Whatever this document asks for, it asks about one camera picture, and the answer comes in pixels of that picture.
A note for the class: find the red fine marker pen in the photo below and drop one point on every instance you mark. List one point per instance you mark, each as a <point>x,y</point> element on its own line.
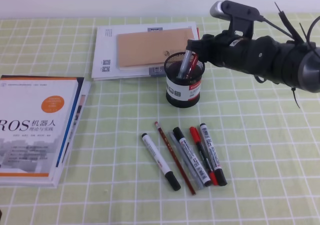
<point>197,140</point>

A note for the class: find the dark red pencil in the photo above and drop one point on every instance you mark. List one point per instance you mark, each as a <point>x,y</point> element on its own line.
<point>175,158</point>

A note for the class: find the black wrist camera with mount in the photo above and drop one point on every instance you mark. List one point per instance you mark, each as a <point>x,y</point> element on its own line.
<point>240,16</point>

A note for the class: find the red book bottom of stack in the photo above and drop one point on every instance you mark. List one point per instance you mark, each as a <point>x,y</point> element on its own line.
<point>198,33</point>

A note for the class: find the ROS textbook white cover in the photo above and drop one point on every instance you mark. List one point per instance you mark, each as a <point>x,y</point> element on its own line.
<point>35,125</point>

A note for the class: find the white marker black cap left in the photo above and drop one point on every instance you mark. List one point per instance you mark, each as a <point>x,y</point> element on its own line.
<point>160,161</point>

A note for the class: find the white marker black cap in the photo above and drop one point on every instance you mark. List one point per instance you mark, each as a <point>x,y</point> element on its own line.
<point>160,161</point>
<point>195,162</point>

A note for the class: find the white marker black cap centre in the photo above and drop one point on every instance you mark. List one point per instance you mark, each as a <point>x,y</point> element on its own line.
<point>195,162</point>

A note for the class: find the clear translucent pen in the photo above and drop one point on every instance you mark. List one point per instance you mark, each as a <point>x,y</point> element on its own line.
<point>185,64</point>

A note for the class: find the black mesh pen holder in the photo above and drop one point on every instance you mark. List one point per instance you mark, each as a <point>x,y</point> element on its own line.
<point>182,93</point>

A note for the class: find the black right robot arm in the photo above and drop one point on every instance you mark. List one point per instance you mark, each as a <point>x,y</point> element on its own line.
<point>295,63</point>

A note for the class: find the white marker with barcode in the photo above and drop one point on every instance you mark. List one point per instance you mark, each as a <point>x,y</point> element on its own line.
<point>218,171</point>

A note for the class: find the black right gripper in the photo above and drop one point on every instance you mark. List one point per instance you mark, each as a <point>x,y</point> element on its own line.
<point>259,57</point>

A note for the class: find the white book under notebook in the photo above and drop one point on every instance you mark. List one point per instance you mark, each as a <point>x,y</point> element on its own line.
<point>105,66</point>

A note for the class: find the book under ROS textbook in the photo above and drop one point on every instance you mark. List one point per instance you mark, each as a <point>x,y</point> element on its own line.
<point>72,125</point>

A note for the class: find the red gel pen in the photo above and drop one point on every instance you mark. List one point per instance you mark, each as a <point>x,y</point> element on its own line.
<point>192,66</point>

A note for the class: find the grey translucent pen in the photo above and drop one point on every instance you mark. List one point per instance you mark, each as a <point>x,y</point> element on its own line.
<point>188,164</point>

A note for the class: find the tan kraft notebook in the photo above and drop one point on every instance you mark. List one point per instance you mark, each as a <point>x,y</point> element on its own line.
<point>150,48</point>

